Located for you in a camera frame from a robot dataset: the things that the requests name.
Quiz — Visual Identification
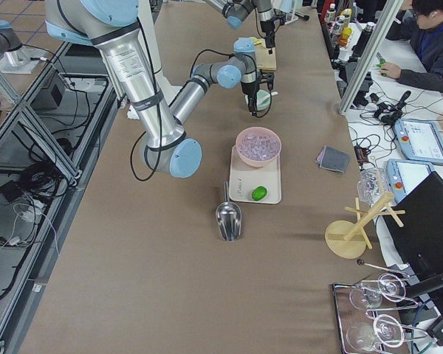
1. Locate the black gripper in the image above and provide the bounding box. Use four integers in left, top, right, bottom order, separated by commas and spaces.
240, 72, 275, 112
260, 13, 286, 50

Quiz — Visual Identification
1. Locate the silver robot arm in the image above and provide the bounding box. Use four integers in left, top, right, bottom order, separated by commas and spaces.
45, 1, 262, 178
205, 0, 286, 51

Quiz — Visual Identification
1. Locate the mint green bowl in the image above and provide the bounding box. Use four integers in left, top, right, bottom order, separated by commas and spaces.
244, 89, 271, 114

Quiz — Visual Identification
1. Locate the pink bowl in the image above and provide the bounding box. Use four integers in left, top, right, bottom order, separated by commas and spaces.
235, 127, 282, 167

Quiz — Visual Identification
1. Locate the clear ice cube pile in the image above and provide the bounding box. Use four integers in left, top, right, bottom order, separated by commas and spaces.
238, 133, 281, 162

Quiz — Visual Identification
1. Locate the steel ice scoop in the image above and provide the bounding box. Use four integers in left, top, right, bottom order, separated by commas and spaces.
216, 181, 242, 242

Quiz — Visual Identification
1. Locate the clear plastic ice bag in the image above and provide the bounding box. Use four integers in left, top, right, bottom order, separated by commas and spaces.
357, 167, 385, 204

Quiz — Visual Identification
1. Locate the wooden cutting board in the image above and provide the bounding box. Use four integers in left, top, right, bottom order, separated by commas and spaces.
255, 44, 277, 72

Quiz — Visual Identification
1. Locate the beige rectangular tray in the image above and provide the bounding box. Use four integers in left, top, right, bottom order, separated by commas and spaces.
228, 146, 282, 204

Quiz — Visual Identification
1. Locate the green lime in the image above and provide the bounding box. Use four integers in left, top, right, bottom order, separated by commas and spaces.
251, 186, 268, 201

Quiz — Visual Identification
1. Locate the grey folded cloth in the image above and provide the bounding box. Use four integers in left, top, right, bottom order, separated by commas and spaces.
316, 146, 351, 174

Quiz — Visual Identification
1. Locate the seated person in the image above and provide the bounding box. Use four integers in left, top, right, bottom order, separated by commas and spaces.
380, 0, 443, 93

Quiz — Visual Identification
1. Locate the blue teach pendant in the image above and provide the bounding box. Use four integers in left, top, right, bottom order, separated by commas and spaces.
386, 159, 434, 203
393, 119, 443, 165

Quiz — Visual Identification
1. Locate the wooden cup stand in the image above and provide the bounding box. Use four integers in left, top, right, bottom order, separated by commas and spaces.
325, 192, 406, 260

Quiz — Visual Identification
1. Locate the wine glass rack tray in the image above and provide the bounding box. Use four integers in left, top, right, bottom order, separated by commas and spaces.
332, 273, 438, 353

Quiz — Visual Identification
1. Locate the aluminium frame post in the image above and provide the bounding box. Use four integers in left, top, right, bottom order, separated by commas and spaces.
338, 0, 404, 116

